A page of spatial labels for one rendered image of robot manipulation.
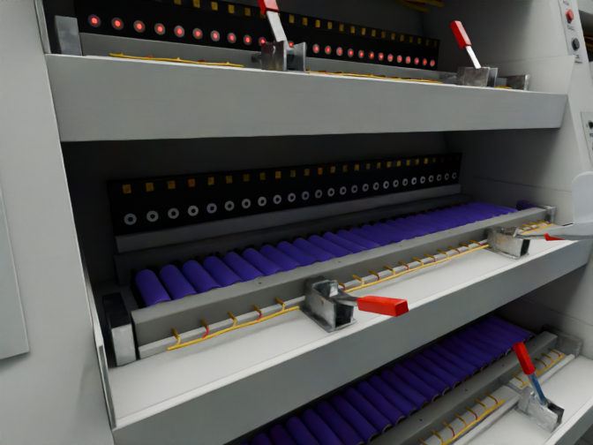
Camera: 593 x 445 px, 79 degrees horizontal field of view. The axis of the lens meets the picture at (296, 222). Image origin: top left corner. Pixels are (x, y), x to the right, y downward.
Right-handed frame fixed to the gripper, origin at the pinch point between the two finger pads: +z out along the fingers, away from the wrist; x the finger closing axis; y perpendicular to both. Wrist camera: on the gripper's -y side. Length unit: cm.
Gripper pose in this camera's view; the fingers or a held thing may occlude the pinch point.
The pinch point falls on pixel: (573, 234)
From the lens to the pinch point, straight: 46.4
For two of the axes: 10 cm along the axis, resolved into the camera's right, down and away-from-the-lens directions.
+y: -2.6, -9.5, 1.5
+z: -4.8, 2.6, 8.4
